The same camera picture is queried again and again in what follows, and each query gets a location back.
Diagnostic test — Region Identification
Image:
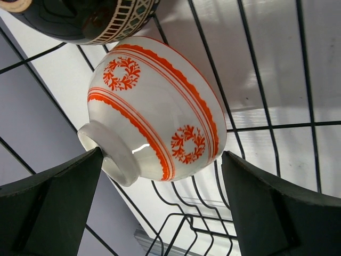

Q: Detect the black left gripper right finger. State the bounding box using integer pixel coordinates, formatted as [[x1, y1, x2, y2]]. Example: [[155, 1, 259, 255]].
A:
[[222, 151, 340, 255]]

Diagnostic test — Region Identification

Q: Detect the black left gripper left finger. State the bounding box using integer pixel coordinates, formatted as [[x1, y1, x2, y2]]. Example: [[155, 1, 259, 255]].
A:
[[1, 147, 103, 255]]

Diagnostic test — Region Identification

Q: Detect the orange white patterned bowl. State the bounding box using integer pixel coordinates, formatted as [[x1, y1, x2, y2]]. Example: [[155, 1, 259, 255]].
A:
[[77, 36, 227, 187]]

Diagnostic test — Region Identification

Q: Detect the black floral patterned bowl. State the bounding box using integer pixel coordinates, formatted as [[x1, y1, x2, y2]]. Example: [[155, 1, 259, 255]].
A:
[[1, 0, 160, 45]]

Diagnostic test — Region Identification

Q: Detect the black wire dish rack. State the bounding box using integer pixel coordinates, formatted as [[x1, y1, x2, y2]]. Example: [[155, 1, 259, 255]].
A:
[[1, 1, 340, 255]]

